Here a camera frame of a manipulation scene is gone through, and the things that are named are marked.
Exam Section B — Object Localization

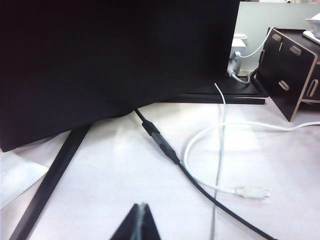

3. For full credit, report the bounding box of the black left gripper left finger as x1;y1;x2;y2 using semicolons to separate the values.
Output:
109;202;143;240

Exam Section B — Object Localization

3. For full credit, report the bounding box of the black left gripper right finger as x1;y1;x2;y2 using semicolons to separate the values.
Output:
139;202;165;240

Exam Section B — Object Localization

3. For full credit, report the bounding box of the black monitor stand leg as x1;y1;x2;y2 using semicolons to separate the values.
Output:
9;123;91;240

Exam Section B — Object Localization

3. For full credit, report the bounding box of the white paper sheet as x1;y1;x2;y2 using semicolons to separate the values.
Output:
0;147;50;211

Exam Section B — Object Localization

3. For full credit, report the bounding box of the black flat stand base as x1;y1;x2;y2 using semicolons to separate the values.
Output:
159;76;270;105

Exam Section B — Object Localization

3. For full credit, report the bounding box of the matte black monitor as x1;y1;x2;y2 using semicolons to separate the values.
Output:
0;0;241;153

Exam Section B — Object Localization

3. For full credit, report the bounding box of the grey round power plug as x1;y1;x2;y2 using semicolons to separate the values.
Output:
227;57;251;85

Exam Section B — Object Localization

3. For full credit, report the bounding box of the black wooden desk shelf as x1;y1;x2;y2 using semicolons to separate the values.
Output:
251;26;320;123

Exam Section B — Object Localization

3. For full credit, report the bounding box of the grey flat slab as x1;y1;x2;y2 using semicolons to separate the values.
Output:
301;30;320;46

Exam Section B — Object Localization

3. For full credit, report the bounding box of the black USB-C cable left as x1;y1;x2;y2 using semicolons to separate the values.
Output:
134;108;277;240

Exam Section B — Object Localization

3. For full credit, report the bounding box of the white USB-C cable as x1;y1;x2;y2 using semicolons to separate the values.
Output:
183;121;320;200

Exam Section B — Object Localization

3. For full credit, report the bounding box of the thin white cable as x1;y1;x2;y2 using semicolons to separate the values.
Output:
211;83;229;240

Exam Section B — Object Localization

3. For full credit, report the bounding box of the white plug adapter with cable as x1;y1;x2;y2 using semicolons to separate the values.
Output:
230;26;273;58

